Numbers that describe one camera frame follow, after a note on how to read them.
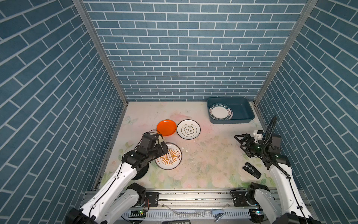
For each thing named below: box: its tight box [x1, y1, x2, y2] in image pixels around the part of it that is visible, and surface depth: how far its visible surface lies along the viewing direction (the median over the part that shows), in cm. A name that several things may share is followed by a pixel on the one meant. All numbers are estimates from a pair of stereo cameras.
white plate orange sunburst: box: [154, 142, 183, 171], surface depth 89 cm
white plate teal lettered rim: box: [209, 103, 234, 120], surface depth 114 cm
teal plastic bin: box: [206, 96, 255, 125], surface depth 115 cm
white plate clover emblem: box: [176, 119, 201, 140], surface depth 104 cm
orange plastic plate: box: [156, 119, 177, 137], surface depth 105 cm
